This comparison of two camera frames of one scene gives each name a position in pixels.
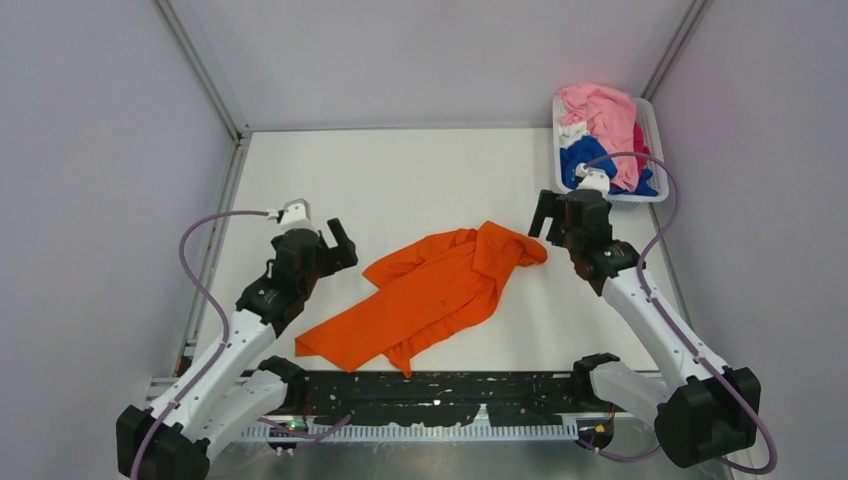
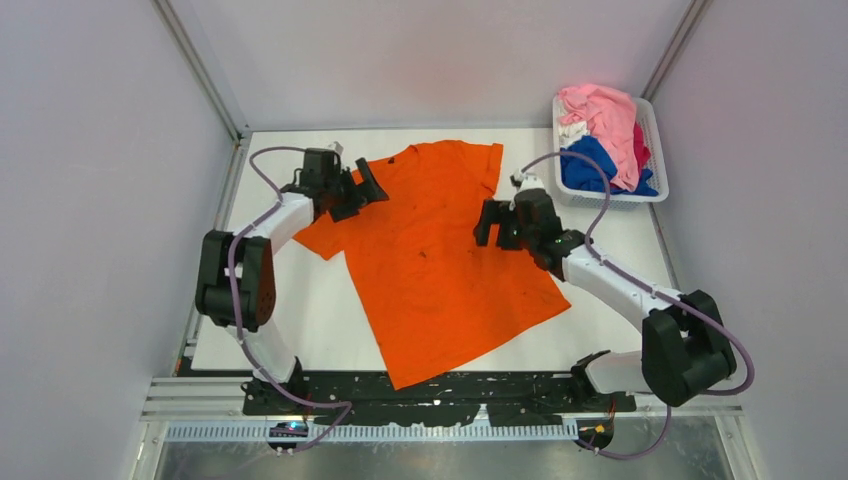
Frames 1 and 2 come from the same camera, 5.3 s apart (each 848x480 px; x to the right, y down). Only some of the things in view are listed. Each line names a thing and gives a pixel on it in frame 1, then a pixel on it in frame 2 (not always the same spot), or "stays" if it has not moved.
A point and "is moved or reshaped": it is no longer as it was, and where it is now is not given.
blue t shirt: x=582 y=150 stays
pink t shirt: x=610 y=116 stays
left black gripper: x=341 y=256 to x=370 y=192
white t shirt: x=571 y=132 stays
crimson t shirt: x=639 y=147 stays
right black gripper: x=549 y=206 to x=494 y=212
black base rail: x=510 y=398 stays
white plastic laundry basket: x=648 y=122 stays
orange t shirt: x=429 y=287 is moved or reshaped
